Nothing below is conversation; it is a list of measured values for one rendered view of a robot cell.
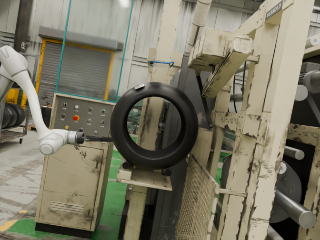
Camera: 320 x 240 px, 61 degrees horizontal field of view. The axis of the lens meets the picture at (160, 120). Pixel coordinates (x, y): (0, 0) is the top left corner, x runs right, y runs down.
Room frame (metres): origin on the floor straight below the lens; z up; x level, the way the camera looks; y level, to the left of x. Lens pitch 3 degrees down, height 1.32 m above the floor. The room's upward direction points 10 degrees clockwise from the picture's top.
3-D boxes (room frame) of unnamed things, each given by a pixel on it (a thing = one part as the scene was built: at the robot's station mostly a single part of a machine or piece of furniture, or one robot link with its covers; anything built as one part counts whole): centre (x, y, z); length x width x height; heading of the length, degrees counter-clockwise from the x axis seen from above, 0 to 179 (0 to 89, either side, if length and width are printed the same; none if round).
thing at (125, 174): (1.93, 0.17, 0.83); 0.36 x 0.09 x 0.06; 2
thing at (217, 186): (1.71, -0.31, 0.65); 0.90 x 0.02 x 0.70; 2
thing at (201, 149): (2.16, -0.34, 1.05); 0.20 x 0.15 x 0.30; 2
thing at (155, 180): (1.93, 0.03, 0.80); 0.37 x 0.36 x 0.02; 92
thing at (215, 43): (1.82, -0.27, 1.71); 0.61 x 0.25 x 0.15; 2
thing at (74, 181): (2.62, 0.70, 0.63); 0.56 x 0.41 x 1.27; 92
